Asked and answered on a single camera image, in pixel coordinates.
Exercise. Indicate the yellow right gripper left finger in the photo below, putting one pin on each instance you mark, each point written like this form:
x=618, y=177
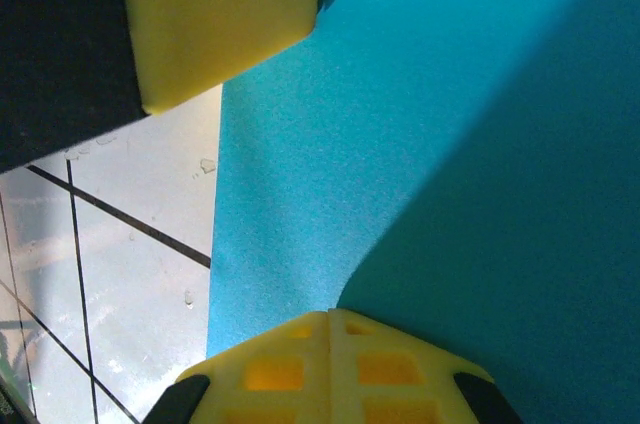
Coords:
x=280, y=374

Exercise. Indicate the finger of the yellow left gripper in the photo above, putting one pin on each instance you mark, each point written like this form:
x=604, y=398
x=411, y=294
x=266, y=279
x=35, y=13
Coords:
x=200, y=19

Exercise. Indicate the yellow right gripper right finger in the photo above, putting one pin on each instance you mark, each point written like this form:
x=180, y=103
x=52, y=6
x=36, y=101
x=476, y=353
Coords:
x=395, y=374

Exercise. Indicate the blue cloth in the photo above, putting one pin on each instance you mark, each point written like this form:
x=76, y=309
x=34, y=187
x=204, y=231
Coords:
x=400, y=144

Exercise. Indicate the white grid board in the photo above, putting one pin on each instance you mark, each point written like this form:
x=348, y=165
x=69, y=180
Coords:
x=125, y=244

